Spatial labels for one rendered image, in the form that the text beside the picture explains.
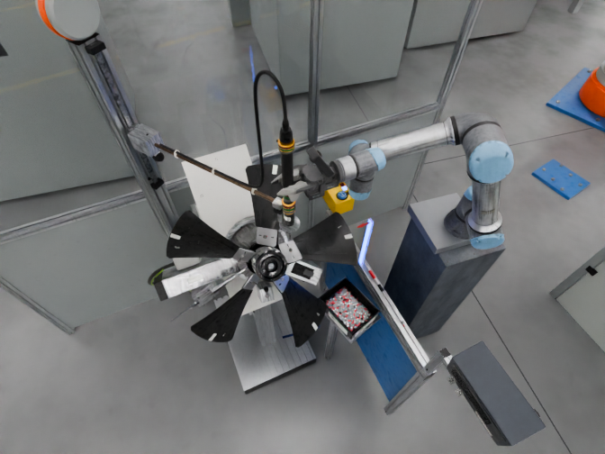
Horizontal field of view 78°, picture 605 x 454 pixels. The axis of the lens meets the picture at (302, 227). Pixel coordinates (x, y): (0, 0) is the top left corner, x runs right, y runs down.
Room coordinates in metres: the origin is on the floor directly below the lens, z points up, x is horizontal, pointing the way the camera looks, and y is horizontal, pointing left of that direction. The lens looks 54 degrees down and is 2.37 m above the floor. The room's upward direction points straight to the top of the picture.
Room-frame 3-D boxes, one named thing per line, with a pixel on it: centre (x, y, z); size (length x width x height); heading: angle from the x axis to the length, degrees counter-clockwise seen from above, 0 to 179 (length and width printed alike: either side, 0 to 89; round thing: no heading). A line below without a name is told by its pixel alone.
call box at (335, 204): (1.17, -0.16, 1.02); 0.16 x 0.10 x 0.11; 24
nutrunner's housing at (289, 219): (0.75, 0.04, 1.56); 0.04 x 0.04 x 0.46
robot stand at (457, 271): (0.99, -0.70, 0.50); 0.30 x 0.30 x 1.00; 18
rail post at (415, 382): (0.42, -0.50, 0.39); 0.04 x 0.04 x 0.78; 24
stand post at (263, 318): (0.79, 0.21, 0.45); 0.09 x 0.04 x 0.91; 114
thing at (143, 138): (1.07, 0.58, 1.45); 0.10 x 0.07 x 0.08; 59
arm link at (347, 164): (0.83, -0.13, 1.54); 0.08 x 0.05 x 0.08; 24
